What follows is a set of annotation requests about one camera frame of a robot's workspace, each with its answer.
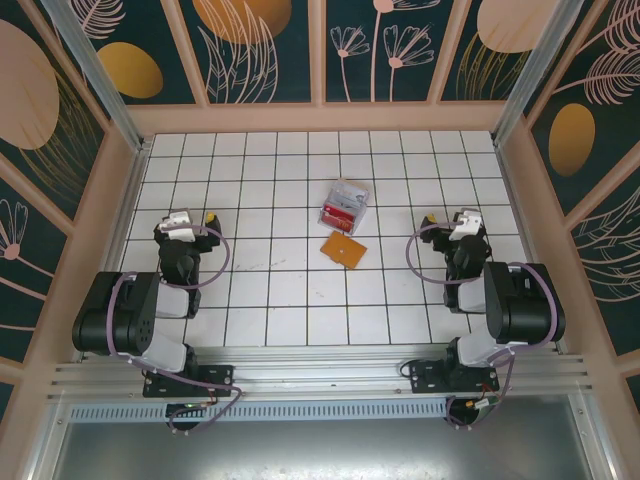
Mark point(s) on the orange leather card holder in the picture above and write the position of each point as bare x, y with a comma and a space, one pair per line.
345, 250

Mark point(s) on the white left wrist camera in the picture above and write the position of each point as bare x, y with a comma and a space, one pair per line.
180, 224

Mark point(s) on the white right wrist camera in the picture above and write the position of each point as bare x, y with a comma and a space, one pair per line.
466, 222

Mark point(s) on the white credit card yellow logo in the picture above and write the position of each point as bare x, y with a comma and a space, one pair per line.
352, 191

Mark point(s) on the aluminium corner post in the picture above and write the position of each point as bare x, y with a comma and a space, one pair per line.
531, 75
100, 75

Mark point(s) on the grey metal sheet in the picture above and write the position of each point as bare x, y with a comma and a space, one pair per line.
320, 450

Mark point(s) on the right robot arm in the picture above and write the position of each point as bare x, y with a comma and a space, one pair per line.
525, 310

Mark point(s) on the red credit card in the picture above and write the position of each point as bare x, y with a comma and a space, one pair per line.
340, 221

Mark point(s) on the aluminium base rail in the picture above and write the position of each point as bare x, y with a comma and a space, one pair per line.
320, 370

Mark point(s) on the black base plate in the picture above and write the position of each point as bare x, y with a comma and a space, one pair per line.
215, 380
430, 377

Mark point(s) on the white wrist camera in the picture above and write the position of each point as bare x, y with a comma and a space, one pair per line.
466, 222
180, 224

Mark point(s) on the clear bag with red contents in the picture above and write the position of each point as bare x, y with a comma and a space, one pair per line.
330, 200

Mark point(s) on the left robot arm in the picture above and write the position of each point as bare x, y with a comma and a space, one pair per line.
130, 310

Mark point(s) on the aluminium side rail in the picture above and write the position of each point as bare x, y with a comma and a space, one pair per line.
516, 210
131, 190

